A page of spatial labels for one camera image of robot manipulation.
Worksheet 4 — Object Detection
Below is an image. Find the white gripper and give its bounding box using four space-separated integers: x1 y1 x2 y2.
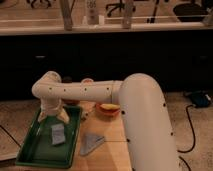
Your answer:
37 99 70 124

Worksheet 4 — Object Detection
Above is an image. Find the blue grey sponge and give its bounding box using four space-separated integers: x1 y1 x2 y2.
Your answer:
51 124 66 145

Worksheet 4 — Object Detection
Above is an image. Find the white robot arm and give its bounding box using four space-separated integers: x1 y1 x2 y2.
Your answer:
32 71 182 171

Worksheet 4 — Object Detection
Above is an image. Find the green plastic tray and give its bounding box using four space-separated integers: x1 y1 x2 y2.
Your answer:
16 106 82 169

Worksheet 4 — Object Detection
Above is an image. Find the dark red bowl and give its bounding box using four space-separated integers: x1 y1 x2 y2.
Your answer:
63 99 80 105

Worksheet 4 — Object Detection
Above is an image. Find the grey triangular cloth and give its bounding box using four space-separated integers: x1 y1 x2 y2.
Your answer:
79 133 105 156

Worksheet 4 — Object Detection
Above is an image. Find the orange filled white cup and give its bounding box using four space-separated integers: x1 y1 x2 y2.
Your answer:
81 78 94 83

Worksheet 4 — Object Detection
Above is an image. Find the orange bowl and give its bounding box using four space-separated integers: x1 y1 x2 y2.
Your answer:
95 103 120 117

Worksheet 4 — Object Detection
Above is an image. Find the yellow banana piece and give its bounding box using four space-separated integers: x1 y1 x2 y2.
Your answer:
100 104 120 111

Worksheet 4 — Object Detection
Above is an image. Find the wooden table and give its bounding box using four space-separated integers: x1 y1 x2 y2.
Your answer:
19 81 133 171

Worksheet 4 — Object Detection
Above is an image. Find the black office chair base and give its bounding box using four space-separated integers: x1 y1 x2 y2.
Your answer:
105 0 137 18

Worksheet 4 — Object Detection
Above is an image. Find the black power adapter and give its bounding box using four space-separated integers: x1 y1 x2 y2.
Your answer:
186 91 211 108

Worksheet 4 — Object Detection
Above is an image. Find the black office chair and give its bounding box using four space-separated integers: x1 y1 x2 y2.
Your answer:
173 0 208 22

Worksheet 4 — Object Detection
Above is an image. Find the black floor cable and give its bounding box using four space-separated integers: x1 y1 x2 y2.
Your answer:
176 103 198 171

